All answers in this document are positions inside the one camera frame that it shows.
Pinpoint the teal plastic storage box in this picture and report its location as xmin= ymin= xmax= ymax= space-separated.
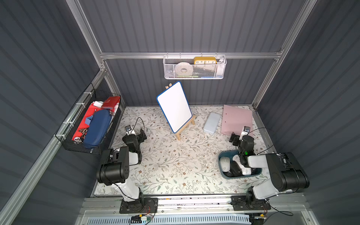
xmin=217 ymin=150 xmax=262 ymax=179

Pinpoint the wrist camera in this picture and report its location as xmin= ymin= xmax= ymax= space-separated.
xmin=125 ymin=125 xmax=133 ymax=135
xmin=241 ymin=126 xmax=250 ymax=139

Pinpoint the navy blue pouch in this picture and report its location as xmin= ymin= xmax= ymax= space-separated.
xmin=83 ymin=109 xmax=112 ymax=149

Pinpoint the pink folder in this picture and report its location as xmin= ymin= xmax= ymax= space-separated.
xmin=221 ymin=105 xmax=253 ymax=136

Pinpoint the light blue pencil case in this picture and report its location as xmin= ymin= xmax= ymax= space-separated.
xmin=203 ymin=112 xmax=221 ymax=135

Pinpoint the black wire wall basket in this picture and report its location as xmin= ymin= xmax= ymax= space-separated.
xmin=55 ymin=85 xmax=122 ymax=155

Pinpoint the light grey computer mouse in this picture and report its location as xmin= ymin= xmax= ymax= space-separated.
xmin=219 ymin=157 xmax=231 ymax=173

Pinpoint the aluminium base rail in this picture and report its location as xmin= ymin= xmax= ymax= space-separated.
xmin=79 ymin=193 xmax=310 ymax=215

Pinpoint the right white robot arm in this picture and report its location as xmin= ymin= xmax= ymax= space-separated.
xmin=221 ymin=133 xmax=310 ymax=200

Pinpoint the floral table mat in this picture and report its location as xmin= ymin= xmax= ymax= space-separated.
xmin=112 ymin=106 xmax=270 ymax=195

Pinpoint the yellow clock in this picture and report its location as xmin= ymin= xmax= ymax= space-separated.
xmin=194 ymin=56 xmax=217 ymax=65

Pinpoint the white tape roll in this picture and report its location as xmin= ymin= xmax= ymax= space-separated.
xmin=174 ymin=62 xmax=194 ymax=76

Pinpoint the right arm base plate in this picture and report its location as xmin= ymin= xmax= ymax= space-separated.
xmin=230 ymin=196 xmax=271 ymax=211

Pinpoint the white wire wall basket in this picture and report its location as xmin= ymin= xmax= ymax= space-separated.
xmin=163 ymin=54 xmax=227 ymax=80

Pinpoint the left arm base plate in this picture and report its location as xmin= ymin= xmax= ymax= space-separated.
xmin=119 ymin=197 xmax=158 ymax=214

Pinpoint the white board blue frame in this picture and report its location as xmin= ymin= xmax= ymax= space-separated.
xmin=156 ymin=81 xmax=194 ymax=134

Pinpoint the red box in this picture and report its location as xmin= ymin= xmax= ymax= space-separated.
xmin=72 ymin=96 xmax=121 ymax=143

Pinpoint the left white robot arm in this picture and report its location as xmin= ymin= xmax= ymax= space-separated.
xmin=97 ymin=126 xmax=147 ymax=204

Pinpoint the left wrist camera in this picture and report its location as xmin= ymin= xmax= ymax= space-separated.
xmin=125 ymin=125 xmax=133 ymax=135

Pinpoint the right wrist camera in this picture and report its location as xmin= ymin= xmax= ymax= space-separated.
xmin=241 ymin=126 xmax=250 ymax=139

